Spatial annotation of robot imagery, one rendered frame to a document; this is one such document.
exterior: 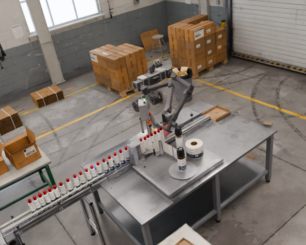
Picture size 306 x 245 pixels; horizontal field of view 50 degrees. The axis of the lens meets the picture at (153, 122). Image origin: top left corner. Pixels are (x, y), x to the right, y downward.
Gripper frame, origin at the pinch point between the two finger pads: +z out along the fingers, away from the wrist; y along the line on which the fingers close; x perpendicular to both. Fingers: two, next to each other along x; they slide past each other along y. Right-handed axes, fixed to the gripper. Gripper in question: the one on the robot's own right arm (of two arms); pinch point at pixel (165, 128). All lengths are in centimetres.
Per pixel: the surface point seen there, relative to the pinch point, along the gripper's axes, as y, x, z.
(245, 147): 66, -61, 37
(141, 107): -14.2, 22.1, -26.9
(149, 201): -66, -43, 38
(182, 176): -23, -47, 31
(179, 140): 8.2, -12.2, 16.0
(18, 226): -180, 16, 27
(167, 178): -35, -36, 32
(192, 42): 299, 258, 24
